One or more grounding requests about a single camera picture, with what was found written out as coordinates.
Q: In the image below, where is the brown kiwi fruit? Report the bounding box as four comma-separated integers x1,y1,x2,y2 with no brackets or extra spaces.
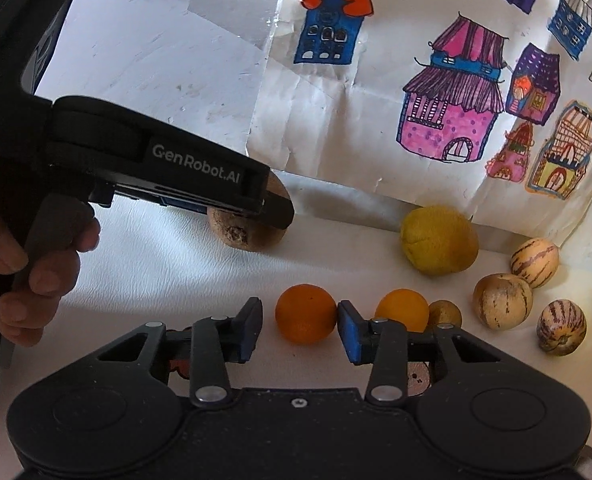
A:
207,171,290,252

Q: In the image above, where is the white printed table cloth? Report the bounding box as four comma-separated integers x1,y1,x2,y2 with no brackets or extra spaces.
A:
0,169,592,480

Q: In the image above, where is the person's left hand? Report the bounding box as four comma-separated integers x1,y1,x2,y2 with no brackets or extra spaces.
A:
0,217,101,347

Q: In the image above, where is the houses drawing paper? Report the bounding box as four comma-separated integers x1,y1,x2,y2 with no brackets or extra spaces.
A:
246,0,592,244

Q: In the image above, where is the small brown round fruit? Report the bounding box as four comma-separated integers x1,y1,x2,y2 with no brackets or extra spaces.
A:
427,300,462,328

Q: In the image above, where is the dark striped pepino melon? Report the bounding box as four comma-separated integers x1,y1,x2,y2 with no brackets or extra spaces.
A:
536,299,587,356

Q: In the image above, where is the orange tangerine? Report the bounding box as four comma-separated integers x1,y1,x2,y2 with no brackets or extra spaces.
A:
274,284,336,346
373,288,430,333

